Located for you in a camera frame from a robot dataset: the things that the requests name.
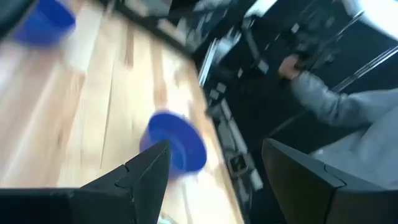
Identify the violet-blue plastic mini bowl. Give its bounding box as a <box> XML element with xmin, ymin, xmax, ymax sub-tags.
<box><xmin>14</xmin><ymin>0</ymin><xmax>77</xmax><ymax>48</ymax></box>
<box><xmin>139</xmin><ymin>109</ymin><xmax>208</xmax><ymax>180</ymax></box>

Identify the small black square device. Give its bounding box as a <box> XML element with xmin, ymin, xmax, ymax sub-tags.
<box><xmin>228</xmin><ymin>152</ymin><xmax>249</xmax><ymax>175</ymax></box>

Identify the person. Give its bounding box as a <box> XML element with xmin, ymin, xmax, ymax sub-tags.
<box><xmin>289</xmin><ymin>70</ymin><xmax>398</xmax><ymax>190</ymax></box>

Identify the person's hand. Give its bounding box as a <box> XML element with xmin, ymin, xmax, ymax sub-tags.
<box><xmin>277</xmin><ymin>53</ymin><xmax>302</xmax><ymax>80</ymax></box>

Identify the black table edge rail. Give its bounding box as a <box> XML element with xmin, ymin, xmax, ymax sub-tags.
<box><xmin>191</xmin><ymin>27</ymin><xmax>280</xmax><ymax>224</ymax></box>

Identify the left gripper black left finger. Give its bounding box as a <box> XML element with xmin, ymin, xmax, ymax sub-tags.
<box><xmin>80</xmin><ymin>139</ymin><xmax>171</xmax><ymax>224</ymax></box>

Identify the chrome metal rod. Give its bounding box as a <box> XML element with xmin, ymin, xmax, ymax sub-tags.
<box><xmin>331</xmin><ymin>45</ymin><xmax>398</xmax><ymax>94</ymax></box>

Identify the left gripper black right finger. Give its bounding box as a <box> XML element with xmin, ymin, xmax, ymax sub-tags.
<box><xmin>262</xmin><ymin>138</ymin><xmax>386</xmax><ymax>224</ymax></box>

